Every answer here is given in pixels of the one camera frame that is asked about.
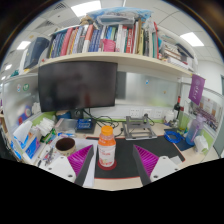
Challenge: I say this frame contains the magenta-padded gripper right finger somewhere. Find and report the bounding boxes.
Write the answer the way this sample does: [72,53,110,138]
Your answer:
[132,143,184,186]

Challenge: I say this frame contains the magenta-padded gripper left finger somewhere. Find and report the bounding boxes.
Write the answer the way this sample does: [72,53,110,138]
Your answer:
[44,143,95,188]

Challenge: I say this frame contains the orange-capped drink bottle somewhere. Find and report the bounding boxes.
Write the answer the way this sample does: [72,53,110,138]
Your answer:
[97,125,118,168]

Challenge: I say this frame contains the large purple water bottle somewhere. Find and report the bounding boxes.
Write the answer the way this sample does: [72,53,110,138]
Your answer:
[185,114,206,146]

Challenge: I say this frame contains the patterned paper cup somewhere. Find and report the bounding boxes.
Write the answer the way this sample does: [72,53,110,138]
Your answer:
[54,136,77,158]

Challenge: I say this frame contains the dark blue mouse pad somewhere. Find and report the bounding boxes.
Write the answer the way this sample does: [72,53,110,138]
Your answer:
[173,133,195,152]

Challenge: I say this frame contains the white paper sheet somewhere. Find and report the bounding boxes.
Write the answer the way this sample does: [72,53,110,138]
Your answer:
[33,137,99,188]

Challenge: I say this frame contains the black red-edged desk mat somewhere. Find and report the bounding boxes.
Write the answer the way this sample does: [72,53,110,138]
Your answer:
[85,134,186,180]

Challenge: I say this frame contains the clear plastic box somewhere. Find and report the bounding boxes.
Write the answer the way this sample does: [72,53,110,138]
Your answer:
[54,118,78,135]

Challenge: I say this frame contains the white crumpled tissue bag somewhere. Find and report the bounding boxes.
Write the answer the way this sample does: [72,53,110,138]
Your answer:
[193,134,210,154]

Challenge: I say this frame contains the stack of white napkins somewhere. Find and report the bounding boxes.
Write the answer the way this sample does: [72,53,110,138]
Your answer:
[36,117,56,137]

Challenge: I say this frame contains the grey metal laptop stand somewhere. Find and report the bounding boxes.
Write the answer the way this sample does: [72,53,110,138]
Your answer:
[123,114,158,141]

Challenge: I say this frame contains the small blue box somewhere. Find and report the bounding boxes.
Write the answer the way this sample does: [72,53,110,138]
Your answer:
[76,118,94,132]

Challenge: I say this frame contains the white round container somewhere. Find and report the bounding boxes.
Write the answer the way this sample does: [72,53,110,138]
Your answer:
[165,109,176,124]

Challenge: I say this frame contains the blue open tissue box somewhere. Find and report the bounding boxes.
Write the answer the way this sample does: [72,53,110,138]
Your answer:
[12,120,34,158]

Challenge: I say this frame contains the dark wine bottle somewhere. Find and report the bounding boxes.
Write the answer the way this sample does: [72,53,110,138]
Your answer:
[173,95,182,120]

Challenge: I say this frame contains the group photo poster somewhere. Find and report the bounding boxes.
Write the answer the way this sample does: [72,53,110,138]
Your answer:
[193,94,221,133]

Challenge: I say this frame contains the black computer monitor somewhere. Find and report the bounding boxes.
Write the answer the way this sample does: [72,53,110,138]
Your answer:
[37,60,119,120]

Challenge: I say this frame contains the purple hanging pennant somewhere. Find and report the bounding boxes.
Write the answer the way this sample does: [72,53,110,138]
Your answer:
[188,73,207,106]

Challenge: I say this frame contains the beige shelf unit with books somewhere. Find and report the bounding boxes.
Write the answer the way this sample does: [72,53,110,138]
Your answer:
[19,6,201,81]

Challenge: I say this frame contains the ceiling light panels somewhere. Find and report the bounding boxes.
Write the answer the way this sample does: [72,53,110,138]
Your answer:
[0,0,205,81]

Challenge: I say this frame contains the coiled blue cable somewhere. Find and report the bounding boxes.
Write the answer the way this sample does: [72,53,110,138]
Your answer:
[163,129,183,144]

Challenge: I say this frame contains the black tangled cables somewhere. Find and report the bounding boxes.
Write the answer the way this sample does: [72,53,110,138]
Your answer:
[88,114,126,131]

